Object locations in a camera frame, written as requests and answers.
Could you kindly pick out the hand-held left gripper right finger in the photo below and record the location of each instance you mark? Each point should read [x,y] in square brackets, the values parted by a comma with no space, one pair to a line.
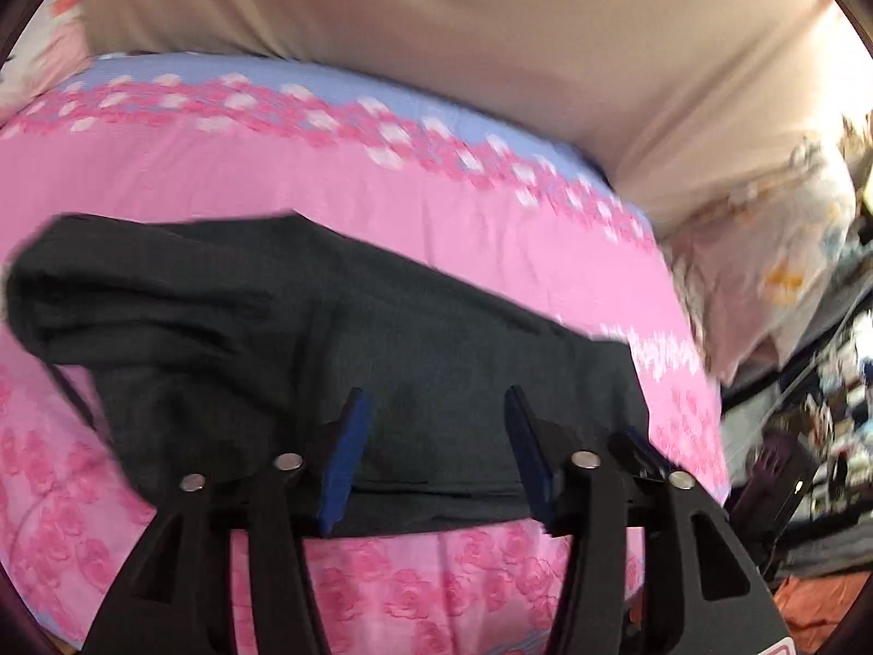
[528,450]

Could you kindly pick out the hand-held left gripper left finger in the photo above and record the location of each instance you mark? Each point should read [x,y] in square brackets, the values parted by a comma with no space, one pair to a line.
[341,464]

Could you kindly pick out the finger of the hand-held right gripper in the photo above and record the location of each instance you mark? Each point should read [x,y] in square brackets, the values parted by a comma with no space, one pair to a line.
[638,457]

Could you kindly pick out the dark grey pants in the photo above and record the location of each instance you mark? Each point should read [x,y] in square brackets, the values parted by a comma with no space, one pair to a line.
[204,327]

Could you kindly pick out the orange cloth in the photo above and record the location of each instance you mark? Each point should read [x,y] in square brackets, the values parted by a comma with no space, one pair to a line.
[825,607]

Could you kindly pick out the cream printed pillow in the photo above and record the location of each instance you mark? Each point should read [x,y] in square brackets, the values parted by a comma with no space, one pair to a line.
[764,252]

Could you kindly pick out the pink rose print bedsheet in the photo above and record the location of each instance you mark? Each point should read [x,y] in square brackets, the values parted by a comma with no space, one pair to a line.
[341,170]

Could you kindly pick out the beige headboard cushion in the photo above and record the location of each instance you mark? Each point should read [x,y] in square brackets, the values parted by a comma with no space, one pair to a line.
[477,27]

